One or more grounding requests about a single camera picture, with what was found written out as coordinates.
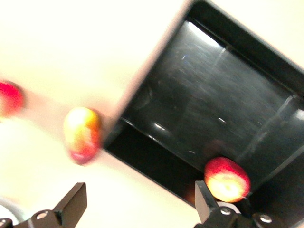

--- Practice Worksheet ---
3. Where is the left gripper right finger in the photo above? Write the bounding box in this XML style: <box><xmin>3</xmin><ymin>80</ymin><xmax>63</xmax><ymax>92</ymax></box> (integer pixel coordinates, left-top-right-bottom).
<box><xmin>194</xmin><ymin>180</ymin><xmax>219</xmax><ymax>224</ymax></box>

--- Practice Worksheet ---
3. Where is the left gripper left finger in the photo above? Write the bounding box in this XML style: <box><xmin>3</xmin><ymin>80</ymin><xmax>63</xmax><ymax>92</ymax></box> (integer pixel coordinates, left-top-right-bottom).
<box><xmin>52</xmin><ymin>182</ymin><xmax>87</xmax><ymax>228</ymax></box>

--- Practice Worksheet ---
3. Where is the red apple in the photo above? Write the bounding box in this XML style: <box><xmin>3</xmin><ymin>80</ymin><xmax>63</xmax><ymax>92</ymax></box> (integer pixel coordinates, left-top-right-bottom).
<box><xmin>203</xmin><ymin>156</ymin><xmax>252</xmax><ymax>203</ymax></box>

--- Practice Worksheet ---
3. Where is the black plastic box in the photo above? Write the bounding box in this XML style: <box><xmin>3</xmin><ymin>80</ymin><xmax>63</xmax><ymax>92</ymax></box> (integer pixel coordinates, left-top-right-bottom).
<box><xmin>103</xmin><ymin>0</ymin><xmax>304</xmax><ymax>228</ymax></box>

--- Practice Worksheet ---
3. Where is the red yellow mango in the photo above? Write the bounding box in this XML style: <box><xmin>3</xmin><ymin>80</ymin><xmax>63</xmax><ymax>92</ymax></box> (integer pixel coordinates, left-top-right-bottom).
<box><xmin>63</xmin><ymin>106</ymin><xmax>103</xmax><ymax>166</ymax></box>

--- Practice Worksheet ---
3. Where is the red pomegranate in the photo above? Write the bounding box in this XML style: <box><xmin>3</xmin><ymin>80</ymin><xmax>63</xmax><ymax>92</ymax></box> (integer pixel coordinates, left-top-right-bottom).
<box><xmin>0</xmin><ymin>80</ymin><xmax>25</xmax><ymax>119</ymax></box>

